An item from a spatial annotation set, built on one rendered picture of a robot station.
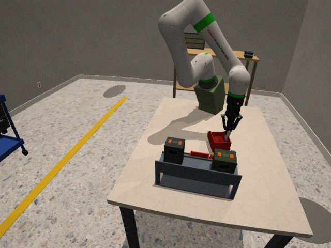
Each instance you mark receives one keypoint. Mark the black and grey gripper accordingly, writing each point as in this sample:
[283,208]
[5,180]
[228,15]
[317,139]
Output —
[231,113]

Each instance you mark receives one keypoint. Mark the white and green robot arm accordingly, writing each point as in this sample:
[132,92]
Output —
[195,12]

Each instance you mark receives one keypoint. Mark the dark grey metal shelf rack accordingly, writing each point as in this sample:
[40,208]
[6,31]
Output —
[193,171]

